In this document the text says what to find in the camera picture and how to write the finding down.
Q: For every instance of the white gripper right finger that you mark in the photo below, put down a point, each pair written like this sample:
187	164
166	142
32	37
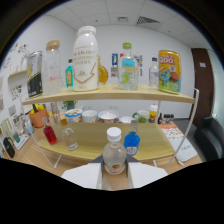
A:
146	173

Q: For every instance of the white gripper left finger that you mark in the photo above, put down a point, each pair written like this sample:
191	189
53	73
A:
83	175

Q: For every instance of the clear bottle white label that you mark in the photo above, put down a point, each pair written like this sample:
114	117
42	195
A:
114	156

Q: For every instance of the white paper cup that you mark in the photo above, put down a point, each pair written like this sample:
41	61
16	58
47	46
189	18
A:
89	116

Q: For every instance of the blue rimmed paper cup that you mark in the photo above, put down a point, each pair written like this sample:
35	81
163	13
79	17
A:
73	115

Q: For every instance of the blue and white cup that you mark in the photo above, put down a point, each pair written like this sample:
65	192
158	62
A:
29	127

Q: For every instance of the blue liquid glass bottle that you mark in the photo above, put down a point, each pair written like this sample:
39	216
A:
132	142

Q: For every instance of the clear bottle with orange cap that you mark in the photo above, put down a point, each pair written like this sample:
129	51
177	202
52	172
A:
70	139

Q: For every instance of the white notebook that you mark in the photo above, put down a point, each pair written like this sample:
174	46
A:
185	150

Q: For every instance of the orange patterned booklet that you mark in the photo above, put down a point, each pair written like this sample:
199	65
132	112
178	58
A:
171	131

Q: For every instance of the red liquid glass bottle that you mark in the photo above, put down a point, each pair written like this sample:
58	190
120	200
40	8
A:
50	135

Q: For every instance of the green mug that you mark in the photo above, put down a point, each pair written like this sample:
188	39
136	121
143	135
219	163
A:
142	117

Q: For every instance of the dark small bottles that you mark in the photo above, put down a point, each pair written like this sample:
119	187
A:
166	119

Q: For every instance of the white bowl with lid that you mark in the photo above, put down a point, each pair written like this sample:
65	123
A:
108	116

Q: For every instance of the white tray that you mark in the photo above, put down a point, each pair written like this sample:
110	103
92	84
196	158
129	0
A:
21	141

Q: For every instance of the green potted plant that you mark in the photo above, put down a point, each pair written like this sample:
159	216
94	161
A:
69	105

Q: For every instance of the black chair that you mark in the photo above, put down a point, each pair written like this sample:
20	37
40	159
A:
210	138

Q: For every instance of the black kettle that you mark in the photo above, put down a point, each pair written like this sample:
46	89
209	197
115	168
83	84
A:
9	148

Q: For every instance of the picture frames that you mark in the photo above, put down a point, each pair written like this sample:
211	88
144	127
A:
15	120

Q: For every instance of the small teal green bottle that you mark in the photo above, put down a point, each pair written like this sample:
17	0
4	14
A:
69	76

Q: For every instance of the clear bottle with blue cap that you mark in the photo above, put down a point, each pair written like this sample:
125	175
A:
153	73

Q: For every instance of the brown door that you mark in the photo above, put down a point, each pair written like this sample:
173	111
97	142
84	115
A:
201	86

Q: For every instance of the clear bottle with green cap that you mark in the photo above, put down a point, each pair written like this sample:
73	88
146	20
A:
128	71

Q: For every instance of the amber glass bottle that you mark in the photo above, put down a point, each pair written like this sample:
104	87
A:
103	73

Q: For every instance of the yellow cartoon drink can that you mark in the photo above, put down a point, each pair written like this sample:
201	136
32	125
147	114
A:
169	71

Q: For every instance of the clear jar with cork lid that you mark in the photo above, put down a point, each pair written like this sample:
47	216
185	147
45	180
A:
52	70

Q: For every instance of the large white milk bottle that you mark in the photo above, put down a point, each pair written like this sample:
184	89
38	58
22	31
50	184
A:
85	61

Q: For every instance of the white vase with flowers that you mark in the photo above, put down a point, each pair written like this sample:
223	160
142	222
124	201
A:
25	60

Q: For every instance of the ceiling air vent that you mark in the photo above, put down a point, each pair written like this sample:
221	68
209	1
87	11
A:
147	20

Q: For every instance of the square ceiling fixture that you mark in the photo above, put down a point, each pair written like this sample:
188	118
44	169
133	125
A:
122	19

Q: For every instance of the two-tier wooden rack white frame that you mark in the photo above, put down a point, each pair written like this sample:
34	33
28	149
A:
100	92

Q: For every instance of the colourful wall stickers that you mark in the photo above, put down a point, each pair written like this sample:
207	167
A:
16	92

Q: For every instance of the grey printed wall sheet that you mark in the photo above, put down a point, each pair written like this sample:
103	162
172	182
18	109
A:
114	71

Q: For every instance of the multicolour wall poster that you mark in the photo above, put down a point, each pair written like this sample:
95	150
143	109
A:
139	60

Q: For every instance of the blue wall poster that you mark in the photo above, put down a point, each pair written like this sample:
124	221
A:
115	59

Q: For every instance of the wooden wall shelf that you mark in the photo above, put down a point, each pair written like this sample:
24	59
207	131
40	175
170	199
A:
17	74

